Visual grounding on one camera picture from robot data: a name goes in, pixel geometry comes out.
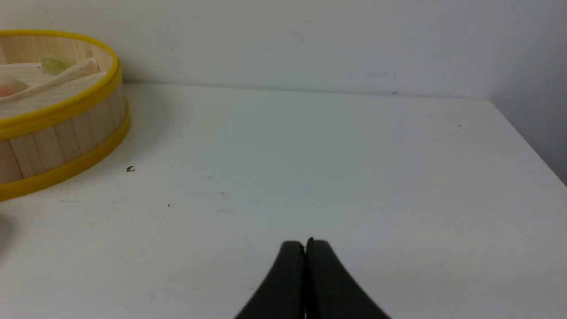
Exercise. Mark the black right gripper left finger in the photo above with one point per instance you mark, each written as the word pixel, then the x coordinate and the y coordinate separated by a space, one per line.
pixel 280 295

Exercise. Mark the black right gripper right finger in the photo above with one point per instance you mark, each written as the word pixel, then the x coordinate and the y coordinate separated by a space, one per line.
pixel 332 293

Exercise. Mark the pink steamed dumpling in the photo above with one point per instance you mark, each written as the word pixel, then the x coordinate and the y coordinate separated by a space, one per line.
pixel 10 85

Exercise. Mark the yellow-rimmed bamboo steamer basket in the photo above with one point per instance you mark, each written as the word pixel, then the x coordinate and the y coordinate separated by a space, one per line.
pixel 46 146

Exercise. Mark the green steamed dumpling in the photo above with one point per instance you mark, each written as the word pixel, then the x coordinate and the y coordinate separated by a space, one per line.
pixel 53 65

